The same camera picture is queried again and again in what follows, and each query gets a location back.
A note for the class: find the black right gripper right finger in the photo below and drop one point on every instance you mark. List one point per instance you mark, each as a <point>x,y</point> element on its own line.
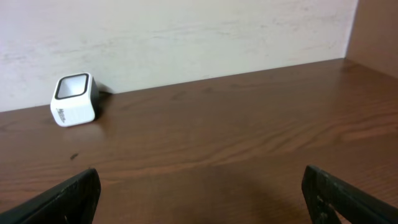
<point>327,196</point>

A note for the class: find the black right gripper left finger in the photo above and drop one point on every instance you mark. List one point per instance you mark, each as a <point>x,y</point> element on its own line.
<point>72,201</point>

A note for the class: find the white barcode scanner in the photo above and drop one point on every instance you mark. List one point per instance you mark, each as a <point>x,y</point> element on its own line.
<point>75,100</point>

